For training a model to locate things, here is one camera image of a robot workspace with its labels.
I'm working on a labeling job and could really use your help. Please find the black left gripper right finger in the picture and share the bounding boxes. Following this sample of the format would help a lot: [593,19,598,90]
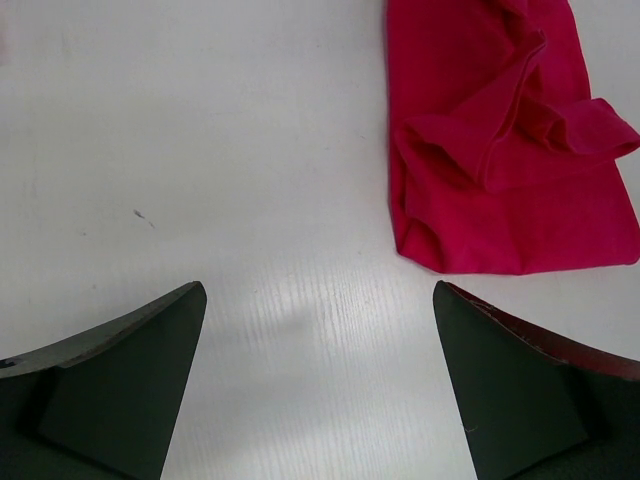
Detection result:
[433,281,639,479]

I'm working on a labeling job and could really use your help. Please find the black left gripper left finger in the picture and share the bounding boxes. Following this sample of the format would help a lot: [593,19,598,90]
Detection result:
[1,281,207,479]

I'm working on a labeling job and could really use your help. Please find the crimson pink t-shirt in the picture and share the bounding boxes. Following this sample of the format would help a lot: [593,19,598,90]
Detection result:
[386,1,639,275]

